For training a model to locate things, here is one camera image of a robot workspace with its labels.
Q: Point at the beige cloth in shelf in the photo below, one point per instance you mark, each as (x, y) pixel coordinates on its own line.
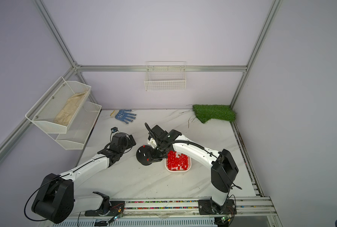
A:
(65, 116)

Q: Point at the blue dotted work glove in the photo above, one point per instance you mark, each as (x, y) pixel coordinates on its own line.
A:
(124, 115)

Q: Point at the aluminium mounting rail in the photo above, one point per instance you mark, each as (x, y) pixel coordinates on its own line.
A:
(256, 206)

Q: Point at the upper white mesh shelf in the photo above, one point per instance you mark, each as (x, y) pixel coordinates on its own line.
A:
(43, 113)

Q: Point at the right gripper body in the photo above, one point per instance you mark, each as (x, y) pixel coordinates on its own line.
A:
(159, 153)

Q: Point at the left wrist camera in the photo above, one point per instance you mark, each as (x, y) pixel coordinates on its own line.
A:
(114, 130)

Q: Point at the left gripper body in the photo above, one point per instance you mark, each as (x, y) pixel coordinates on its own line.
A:
(128, 144)

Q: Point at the green artificial grass mat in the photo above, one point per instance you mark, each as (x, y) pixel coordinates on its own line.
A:
(205, 113)

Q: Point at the white mesh shelf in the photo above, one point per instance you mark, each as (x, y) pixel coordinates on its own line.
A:
(81, 127)
(43, 113)

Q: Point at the lower white mesh shelf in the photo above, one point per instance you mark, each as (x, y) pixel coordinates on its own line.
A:
(81, 127)

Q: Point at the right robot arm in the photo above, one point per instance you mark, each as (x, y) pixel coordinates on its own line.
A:
(220, 163)

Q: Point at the white tray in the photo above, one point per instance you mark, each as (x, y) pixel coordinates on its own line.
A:
(171, 148)

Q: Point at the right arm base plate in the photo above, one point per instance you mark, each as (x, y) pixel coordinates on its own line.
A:
(209, 207)

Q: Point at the red sleeves pile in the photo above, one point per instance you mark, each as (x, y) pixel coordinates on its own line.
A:
(177, 161)

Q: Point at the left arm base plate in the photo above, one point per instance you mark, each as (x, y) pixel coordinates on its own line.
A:
(109, 208)

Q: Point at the white wire wall basket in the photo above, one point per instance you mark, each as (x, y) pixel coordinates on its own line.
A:
(165, 75)

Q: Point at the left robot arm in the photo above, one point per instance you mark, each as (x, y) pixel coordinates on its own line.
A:
(56, 198)

